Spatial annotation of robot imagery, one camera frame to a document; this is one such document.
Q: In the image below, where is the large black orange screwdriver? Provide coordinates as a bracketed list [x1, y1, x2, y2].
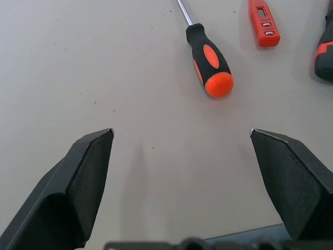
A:
[176, 0, 234, 98]

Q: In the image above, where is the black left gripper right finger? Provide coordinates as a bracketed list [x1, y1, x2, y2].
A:
[249, 128, 333, 243]

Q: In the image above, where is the black orange claw hammer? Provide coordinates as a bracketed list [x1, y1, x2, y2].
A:
[313, 0, 333, 84]

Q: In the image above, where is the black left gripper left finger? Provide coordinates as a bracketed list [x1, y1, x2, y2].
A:
[0, 128, 115, 250]

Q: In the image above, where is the orange voltage tester pen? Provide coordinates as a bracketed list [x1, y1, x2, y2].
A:
[248, 0, 281, 47]

